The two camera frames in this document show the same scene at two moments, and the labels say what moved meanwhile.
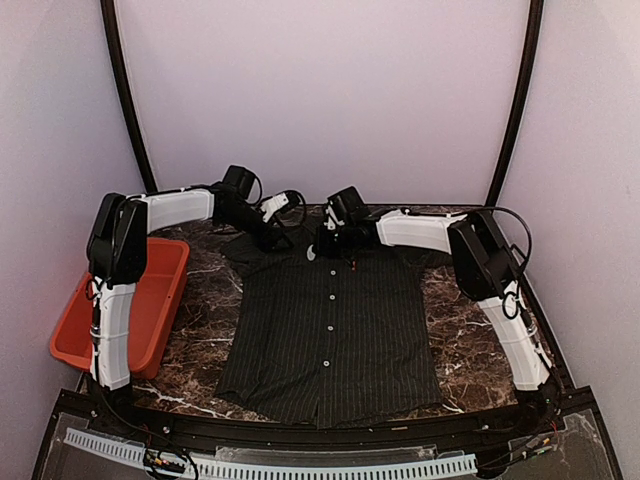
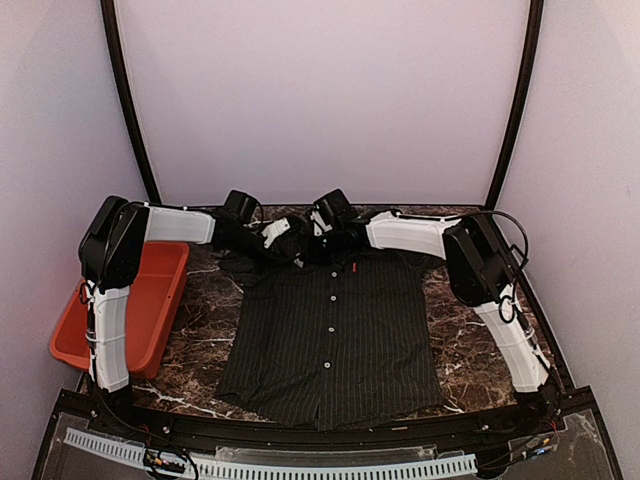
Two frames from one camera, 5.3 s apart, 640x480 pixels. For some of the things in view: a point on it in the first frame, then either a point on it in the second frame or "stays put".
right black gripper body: x=338 y=243 stays put
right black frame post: x=522 y=100 stays put
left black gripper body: x=257 y=236 to x=241 y=243
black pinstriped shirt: x=328 y=343 stays put
